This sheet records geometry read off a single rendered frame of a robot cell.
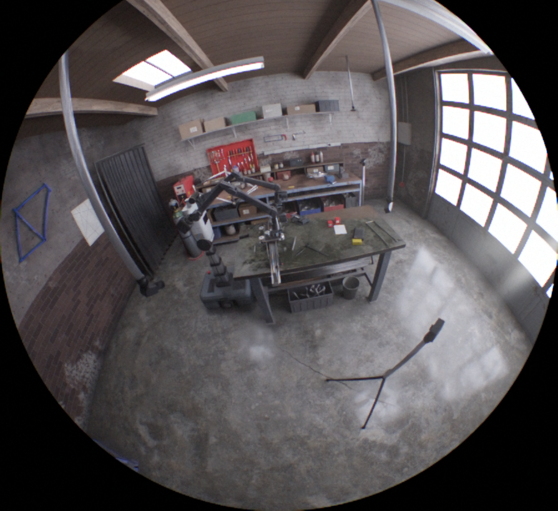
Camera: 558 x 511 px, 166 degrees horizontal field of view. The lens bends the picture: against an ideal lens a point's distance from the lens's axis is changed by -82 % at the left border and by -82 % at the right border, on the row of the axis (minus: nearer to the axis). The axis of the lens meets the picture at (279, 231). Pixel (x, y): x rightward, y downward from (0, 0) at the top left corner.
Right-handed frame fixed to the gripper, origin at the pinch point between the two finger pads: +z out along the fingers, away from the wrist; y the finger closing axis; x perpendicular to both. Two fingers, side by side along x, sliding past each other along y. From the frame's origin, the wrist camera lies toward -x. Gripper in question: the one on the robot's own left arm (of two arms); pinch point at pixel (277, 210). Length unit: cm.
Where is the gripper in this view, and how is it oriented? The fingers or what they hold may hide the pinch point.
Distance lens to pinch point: 197.9
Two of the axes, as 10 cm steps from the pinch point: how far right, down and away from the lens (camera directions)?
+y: -3.8, -4.7, 8.0
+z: -0.1, 8.7, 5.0
